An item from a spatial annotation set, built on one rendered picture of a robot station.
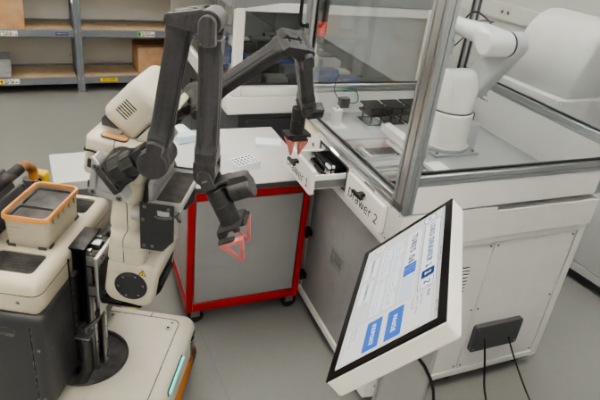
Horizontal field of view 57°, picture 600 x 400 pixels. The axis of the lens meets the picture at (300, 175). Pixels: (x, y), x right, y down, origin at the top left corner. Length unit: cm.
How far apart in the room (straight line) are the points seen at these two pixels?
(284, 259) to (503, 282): 99
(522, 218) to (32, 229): 173
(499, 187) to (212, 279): 133
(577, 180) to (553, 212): 15
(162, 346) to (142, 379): 17
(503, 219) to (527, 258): 31
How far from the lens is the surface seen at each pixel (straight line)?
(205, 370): 257
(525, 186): 221
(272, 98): 303
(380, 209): 199
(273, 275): 271
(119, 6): 611
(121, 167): 146
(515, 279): 251
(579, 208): 250
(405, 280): 131
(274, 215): 251
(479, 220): 214
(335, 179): 224
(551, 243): 252
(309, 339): 274
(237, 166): 243
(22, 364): 199
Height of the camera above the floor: 186
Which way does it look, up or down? 26 degrees down
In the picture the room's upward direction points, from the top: 7 degrees clockwise
